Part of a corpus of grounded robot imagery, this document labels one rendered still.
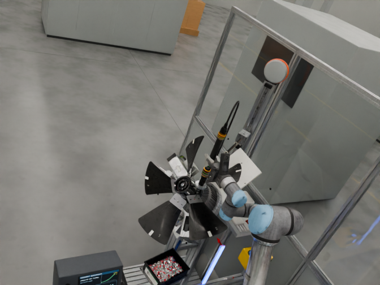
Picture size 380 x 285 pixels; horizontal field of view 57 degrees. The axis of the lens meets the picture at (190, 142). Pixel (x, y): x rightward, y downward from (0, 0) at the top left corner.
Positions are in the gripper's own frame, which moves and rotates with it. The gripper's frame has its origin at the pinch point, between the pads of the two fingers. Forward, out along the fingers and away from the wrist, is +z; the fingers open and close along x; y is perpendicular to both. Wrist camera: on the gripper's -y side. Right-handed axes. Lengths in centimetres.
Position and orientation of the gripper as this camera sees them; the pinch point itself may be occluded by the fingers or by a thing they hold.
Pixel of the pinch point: (210, 154)
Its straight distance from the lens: 193.1
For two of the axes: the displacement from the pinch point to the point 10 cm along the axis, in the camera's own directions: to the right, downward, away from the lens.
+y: -3.0, 8.0, 5.1
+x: 8.6, -0.1, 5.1
